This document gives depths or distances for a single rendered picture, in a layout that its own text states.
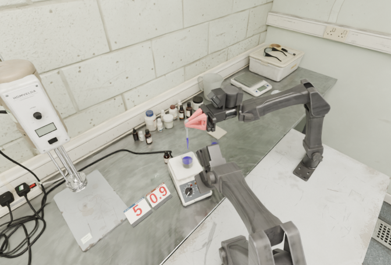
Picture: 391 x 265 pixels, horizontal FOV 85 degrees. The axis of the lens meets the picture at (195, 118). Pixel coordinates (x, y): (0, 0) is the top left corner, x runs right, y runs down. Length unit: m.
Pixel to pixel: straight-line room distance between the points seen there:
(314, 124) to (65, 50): 1.02
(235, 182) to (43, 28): 0.82
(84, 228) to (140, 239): 0.22
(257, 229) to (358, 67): 1.67
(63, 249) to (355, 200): 1.15
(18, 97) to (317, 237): 1.02
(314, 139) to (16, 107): 0.99
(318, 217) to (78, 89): 1.13
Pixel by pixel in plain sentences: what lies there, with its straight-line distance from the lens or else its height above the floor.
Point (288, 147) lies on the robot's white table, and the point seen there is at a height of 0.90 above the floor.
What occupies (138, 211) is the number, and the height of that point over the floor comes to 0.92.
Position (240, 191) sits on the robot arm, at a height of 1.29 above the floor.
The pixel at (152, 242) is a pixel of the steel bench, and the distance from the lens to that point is 0.91.
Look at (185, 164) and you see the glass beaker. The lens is 0.91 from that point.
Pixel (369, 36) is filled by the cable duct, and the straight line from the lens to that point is 1.87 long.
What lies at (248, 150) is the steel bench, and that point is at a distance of 1.15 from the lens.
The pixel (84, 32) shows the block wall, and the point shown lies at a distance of 1.02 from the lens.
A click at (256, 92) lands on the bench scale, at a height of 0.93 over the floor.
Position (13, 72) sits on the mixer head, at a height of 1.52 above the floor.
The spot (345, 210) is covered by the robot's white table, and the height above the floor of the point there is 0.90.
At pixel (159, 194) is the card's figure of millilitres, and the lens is 0.96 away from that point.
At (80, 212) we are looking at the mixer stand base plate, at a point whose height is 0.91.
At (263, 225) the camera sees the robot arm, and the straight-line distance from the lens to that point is 0.48.
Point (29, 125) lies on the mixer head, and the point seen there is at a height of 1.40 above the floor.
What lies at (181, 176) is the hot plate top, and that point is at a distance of 0.92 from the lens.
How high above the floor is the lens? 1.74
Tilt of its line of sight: 40 degrees down
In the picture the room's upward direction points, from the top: straight up
